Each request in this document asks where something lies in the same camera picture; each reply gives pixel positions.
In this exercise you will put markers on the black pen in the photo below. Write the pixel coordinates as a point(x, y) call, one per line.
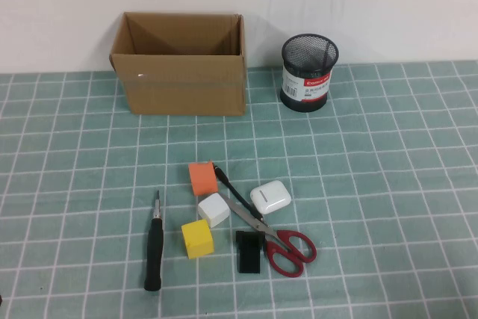
point(239, 195)

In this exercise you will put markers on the yellow block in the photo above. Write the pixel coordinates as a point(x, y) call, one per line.
point(198, 238)

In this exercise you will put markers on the white block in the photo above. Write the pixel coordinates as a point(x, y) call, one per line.
point(213, 210)

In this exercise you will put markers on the orange block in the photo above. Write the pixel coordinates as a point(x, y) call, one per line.
point(203, 181)

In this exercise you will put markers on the open brown cardboard box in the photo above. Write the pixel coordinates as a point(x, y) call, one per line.
point(179, 87)

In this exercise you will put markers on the white earbuds case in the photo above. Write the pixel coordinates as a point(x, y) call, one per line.
point(269, 197)

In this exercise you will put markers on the black mesh pen holder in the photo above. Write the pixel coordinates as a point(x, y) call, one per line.
point(306, 83)

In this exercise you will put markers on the green checked tablecloth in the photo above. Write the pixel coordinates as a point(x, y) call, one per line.
point(373, 184)

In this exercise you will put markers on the black plastic bracket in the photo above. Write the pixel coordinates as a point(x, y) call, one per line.
point(249, 255)

